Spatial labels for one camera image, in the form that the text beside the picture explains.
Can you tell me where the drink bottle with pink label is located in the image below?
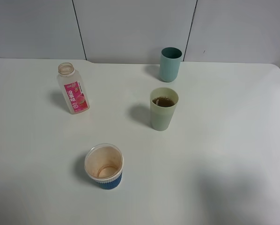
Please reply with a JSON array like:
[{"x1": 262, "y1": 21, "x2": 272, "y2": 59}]
[{"x1": 57, "y1": 62, "x2": 90, "y2": 114}]

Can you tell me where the light green plastic cup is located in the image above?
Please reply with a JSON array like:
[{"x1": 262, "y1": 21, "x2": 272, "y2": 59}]
[{"x1": 150, "y1": 87, "x2": 179, "y2": 131}]

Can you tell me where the clear cup with blue sleeve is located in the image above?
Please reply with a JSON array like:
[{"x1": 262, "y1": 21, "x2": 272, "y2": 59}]
[{"x1": 84, "y1": 143, "x2": 124, "y2": 190}]

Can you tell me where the teal plastic cup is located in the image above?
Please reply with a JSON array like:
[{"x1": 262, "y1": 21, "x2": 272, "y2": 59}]
[{"x1": 159, "y1": 47, "x2": 183, "y2": 83}]

